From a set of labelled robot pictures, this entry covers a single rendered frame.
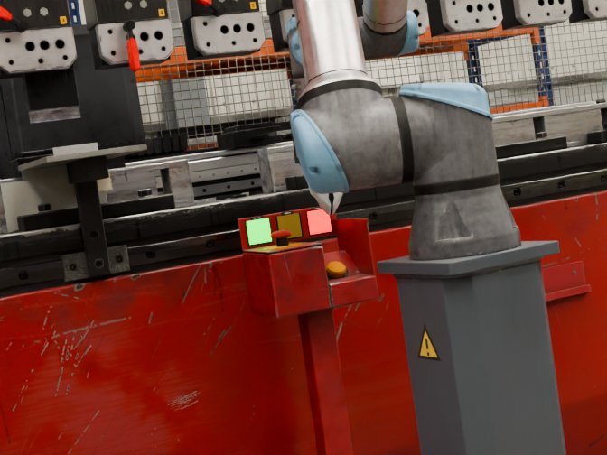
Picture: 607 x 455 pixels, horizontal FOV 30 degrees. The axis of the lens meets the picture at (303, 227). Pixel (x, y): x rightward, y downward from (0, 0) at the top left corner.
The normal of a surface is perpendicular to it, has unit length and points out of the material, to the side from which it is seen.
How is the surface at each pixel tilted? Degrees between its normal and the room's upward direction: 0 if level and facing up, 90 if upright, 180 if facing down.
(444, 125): 86
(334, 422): 90
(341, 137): 77
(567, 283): 90
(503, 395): 90
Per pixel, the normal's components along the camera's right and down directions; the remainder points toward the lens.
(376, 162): 0.11, 0.47
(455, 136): 0.04, 0.04
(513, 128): 0.41, -0.01
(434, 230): -0.62, -0.18
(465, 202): -0.07, -0.25
